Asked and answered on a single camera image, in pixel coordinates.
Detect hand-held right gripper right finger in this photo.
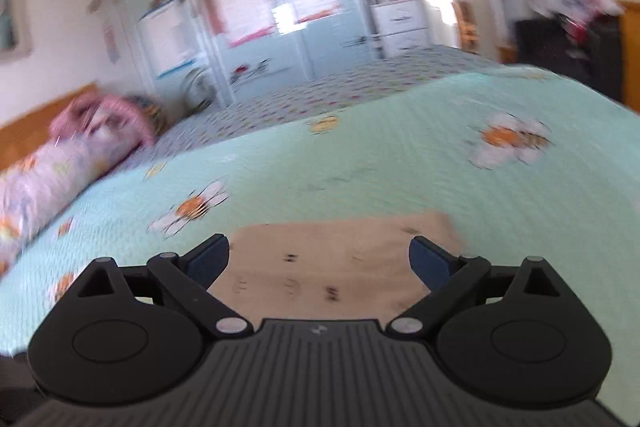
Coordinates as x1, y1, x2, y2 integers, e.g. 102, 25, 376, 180
387, 236, 563, 337

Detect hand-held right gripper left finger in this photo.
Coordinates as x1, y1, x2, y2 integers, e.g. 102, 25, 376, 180
77, 234, 253, 339

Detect beige pants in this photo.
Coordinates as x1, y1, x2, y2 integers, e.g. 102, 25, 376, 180
207, 212, 463, 323

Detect green bee-print bedspread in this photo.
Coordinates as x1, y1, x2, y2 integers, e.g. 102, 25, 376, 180
0, 64, 640, 408

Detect dark patterned pillow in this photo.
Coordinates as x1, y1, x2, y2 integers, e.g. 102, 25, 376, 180
130, 94, 168, 132

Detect rolled floral quilt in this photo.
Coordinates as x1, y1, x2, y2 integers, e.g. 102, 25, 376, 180
0, 127, 146, 278

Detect pink knitted blanket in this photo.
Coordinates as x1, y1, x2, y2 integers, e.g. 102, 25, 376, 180
50, 94, 161, 150

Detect purple heart-print bed sheet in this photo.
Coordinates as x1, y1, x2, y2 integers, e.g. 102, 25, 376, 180
150, 44, 501, 152

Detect wooden headboard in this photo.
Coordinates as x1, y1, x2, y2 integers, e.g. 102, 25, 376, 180
0, 82, 98, 158

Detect blue-bordered poster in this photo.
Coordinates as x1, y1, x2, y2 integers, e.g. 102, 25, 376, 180
137, 0, 196, 80

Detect white drawer cabinet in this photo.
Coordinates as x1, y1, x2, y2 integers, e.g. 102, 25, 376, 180
370, 0, 431, 58

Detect red hanging ornament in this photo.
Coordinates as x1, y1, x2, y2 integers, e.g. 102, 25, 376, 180
102, 24, 121, 65

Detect sliding-door wardrobe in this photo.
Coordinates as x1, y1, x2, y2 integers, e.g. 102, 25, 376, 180
105, 0, 396, 118

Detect wooden chair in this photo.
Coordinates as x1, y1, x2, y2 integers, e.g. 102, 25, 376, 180
457, 2, 478, 52

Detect black armchair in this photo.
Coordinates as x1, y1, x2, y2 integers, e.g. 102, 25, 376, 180
515, 14, 623, 102

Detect pink-bordered poster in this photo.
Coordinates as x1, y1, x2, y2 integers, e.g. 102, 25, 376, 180
207, 0, 278, 50

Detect wooden cabinet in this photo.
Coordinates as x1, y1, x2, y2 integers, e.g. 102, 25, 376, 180
617, 0, 640, 112

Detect pile of plastic bags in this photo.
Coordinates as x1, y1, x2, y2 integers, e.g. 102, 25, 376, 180
545, 0, 626, 48

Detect framed wedding photo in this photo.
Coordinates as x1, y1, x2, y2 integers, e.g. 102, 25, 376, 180
0, 0, 33, 62

